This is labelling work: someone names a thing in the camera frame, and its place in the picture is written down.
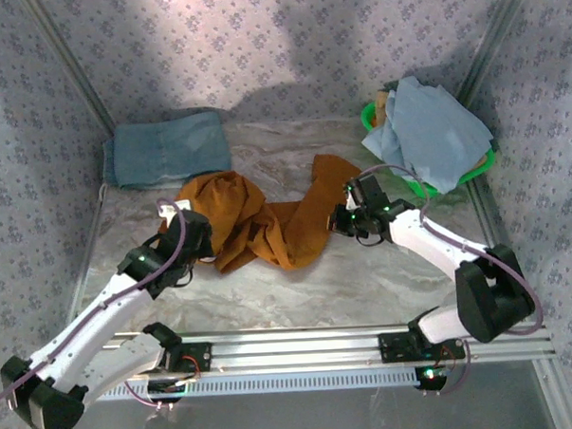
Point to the green plastic basket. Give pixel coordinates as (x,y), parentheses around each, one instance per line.
(368,118)

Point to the folded blue denim trousers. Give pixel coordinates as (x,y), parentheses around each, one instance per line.
(169,148)

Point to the light blue trousers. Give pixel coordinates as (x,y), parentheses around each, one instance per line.
(429,127)

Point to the black controller board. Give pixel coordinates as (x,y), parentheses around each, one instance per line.
(431,376)
(163,386)

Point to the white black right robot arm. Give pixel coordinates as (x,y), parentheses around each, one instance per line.
(424,237)

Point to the aluminium mounting rail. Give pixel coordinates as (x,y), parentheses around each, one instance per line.
(296,347)

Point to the aluminium frame post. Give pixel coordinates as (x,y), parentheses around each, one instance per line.
(496,34)
(70,67)

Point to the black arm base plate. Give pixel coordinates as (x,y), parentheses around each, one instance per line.
(396,347)
(192,356)

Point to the orange trousers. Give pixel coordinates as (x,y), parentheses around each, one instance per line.
(267,225)

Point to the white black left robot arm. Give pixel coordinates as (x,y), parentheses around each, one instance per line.
(105,323)

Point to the tan garment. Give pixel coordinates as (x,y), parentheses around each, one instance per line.
(382,107)

